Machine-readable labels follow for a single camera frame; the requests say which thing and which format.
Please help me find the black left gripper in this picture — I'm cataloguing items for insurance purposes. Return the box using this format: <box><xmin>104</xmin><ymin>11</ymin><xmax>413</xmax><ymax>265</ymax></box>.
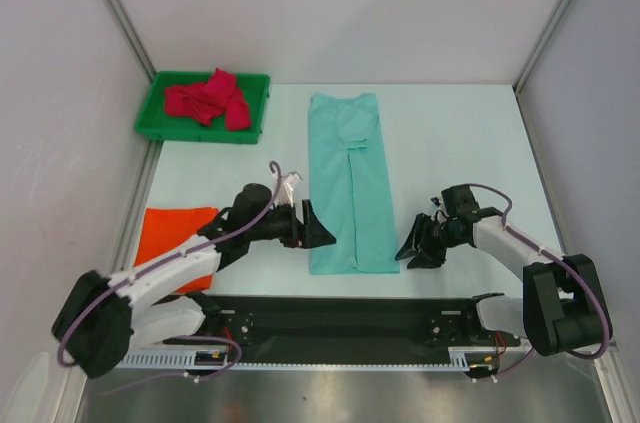
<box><xmin>247</xmin><ymin>200</ymin><xmax>334</xmax><ymax>250</ymax></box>

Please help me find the teal t shirt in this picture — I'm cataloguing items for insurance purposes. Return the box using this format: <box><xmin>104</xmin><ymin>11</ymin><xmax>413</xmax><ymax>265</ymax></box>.
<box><xmin>308</xmin><ymin>93</ymin><xmax>400</xmax><ymax>275</ymax></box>

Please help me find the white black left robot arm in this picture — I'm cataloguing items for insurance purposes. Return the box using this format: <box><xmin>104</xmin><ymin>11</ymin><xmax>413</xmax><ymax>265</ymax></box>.
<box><xmin>51</xmin><ymin>184</ymin><xmax>336</xmax><ymax>378</ymax></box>

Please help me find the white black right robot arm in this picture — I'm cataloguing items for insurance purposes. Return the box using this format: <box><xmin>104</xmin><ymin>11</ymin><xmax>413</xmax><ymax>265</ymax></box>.
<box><xmin>395</xmin><ymin>183</ymin><xmax>613</xmax><ymax>360</ymax></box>

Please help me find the orange folded t shirt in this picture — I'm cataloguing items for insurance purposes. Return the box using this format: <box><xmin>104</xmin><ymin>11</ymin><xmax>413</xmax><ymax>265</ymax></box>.
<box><xmin>133</xmin><ymin>207</ymin><xmax>219</xmax><ymax>267</ymax></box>

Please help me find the red crumpled t shirt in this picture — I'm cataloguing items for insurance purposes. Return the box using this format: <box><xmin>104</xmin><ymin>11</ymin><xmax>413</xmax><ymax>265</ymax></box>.
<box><xmin>164</xmin><ymin>69</ymin><xmax>252</xmax><ymax>132</ymax></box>

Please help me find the green plastic tray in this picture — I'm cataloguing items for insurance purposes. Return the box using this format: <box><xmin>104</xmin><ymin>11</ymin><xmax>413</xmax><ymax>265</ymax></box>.
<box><xmin>136</xmin><ymin>69</ymin><xmax>270</xmax><ymax>144</ymax></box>

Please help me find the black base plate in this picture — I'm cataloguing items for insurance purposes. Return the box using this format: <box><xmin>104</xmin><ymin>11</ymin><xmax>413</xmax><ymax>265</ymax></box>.
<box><xmin>190</xmin><ymin>292</ymin><xmax>520</xmax><ymax>366</ymax></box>

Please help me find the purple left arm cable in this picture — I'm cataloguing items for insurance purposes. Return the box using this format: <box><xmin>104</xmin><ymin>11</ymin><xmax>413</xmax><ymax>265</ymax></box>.
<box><xmin>57</xmin><ymin>160</ymin><xmax>289</xmax><ymax>397</ymax></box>

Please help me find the right side aluminium rail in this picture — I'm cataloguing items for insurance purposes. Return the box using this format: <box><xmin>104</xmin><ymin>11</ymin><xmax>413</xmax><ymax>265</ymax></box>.
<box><xmin>514</xmin><ymin>91</ymin><xmax>576</xmax><ymax>254</ymax></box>

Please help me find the left side aluminium rail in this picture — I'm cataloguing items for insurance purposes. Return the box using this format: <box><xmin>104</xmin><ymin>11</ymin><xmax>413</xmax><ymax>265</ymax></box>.
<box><xmin>110</xmin><ymin>141</ymin><xmax>162</xmax><ymax>271</ymax></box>

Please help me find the white slotted cable duct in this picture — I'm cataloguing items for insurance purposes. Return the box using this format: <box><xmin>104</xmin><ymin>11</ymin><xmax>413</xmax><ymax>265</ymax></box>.
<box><xmin>116</xmin><ymin>349</ymin><xmax>470</xmax><ymax>372</ymax></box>

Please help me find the aluminium frame rail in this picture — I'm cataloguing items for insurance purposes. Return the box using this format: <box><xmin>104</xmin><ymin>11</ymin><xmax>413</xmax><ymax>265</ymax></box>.
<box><xmin>519</xmin><ymin>308</ymin><xmax>616</xmax><ymax>350</ymax></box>

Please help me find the left vertical aluminium post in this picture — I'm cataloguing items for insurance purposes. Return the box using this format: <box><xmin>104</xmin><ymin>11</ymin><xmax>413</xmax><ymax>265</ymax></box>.
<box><xmin>103</xmin><ymin>0</ymin><xmax>156</xmax><ymax>83</ymax></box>

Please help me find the vertical aluminium post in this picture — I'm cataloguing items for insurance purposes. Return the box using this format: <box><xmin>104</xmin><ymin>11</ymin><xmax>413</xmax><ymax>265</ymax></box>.
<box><xmin>514</xmin><ymin>0</ymin><xmax>606</xmax><ymax>92</ymax></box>
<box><xmin>103</xmin><ymin>0</ymin><xmax>156</xmax><ymax>83</ymax></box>

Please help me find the right vertical aluminium post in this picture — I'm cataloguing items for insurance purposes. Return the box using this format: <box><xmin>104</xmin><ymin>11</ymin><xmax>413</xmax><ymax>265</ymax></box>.
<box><xmin>514</xmin><ymin>0</ymin><xmax>606</xmax><ymax>92</ymax></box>

